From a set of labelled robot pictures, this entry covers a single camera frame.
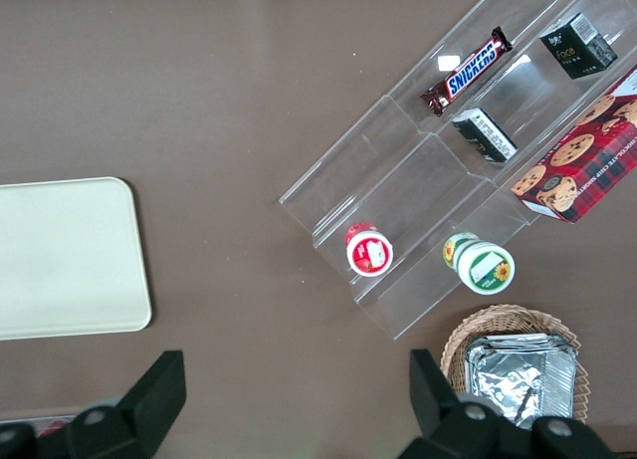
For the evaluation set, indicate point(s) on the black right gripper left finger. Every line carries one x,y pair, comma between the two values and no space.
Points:
144,409

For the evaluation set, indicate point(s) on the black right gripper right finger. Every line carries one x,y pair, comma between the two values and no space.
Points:
433,404

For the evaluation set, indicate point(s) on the light wicker basket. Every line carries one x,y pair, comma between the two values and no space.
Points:
497,322

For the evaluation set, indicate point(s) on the cream rectangular plastic tray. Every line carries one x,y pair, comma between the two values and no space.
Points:
64,260

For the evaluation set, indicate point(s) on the aluminium foil container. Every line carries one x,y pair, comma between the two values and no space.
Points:
512,379

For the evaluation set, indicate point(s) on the green sunflower-label cup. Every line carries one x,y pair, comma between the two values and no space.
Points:
485,267

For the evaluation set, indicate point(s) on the red-label yogurt cup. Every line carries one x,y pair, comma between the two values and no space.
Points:
370,252

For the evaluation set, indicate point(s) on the small black carton box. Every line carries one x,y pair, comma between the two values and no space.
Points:
485,138

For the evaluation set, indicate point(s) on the clear acrylic stepped display stand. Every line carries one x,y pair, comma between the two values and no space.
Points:
398,130

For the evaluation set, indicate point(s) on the red plaid cookie box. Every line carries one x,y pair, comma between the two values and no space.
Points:
587,165

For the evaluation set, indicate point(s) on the Snickers chocolate bar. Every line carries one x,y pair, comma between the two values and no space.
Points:
468,70

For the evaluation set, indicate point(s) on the black Face carton box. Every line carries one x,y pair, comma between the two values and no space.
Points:
572,56

